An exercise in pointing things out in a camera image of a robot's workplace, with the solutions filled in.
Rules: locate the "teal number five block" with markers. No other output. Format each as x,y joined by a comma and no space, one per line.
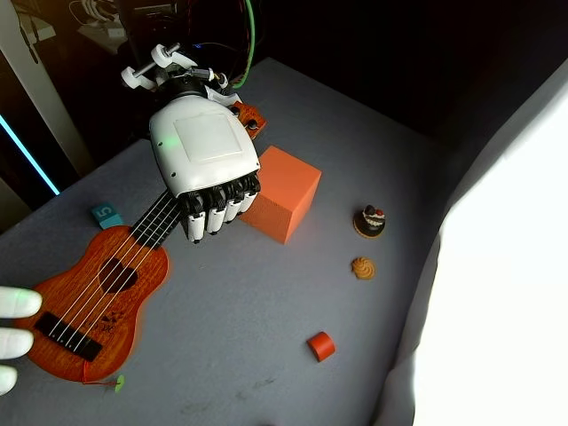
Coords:
105,213

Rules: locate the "large orange cube block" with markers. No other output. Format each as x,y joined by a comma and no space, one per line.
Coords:
284,199

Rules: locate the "small orange ukulele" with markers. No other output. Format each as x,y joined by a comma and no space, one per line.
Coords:
142,257

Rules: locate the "orange half-round block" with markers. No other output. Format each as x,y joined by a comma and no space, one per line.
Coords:
320,347

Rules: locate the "white door panel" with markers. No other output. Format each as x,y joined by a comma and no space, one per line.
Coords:
46,102

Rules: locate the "toy chocolate cake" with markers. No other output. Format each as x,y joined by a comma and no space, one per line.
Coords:
369,224

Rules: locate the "toy swirl cookie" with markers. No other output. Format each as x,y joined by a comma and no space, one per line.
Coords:
364,268

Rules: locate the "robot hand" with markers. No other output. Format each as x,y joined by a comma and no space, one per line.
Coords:
18,302
204,142

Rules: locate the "cyan light strip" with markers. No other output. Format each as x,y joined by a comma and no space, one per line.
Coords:
30,156

